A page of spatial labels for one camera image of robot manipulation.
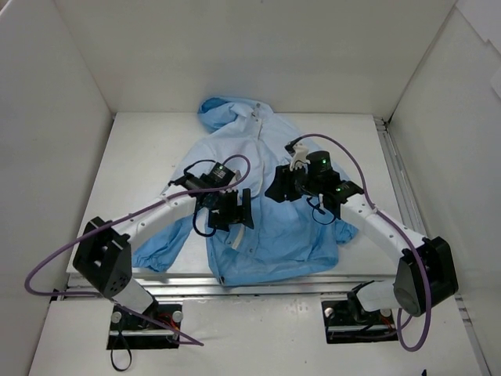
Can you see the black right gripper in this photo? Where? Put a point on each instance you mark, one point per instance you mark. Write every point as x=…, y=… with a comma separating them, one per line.
x=284, y=184

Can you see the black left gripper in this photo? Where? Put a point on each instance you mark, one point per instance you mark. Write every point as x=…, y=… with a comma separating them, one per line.
x=228, y=211

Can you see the light blue zip jacket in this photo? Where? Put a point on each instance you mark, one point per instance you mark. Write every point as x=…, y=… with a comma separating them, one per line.
x=287, y=240

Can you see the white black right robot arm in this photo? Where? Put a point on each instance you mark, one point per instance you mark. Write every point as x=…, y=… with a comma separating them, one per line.
x=425, y=274

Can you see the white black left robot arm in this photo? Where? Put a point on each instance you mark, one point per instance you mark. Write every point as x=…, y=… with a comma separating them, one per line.
x=104, y=254

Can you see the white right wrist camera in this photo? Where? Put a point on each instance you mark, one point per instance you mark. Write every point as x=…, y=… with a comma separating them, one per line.
x=298, y=152

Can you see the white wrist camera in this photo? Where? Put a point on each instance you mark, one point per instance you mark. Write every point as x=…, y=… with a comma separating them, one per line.
x=235, y=181
x=298, y=152

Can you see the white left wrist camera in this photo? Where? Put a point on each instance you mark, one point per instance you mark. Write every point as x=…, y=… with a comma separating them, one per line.
x=235, y=181

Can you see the aluminium rail front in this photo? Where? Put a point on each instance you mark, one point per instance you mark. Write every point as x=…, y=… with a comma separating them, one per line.
x=184, y=287

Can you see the aluminium rail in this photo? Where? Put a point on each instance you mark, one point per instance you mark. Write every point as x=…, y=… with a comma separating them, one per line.
x=184, y=287
x=410, y=213

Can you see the aluminium rail right side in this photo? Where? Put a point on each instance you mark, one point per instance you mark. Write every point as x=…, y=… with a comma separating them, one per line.
x=410, y=213

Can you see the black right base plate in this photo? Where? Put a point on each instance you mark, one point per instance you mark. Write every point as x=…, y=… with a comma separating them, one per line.
x=341, y=326

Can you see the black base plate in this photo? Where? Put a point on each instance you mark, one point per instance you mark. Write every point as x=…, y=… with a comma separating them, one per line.
x=341, y=326
x=127, y=331

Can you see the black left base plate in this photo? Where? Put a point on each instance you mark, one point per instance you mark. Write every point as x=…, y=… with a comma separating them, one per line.
x=127, y=331

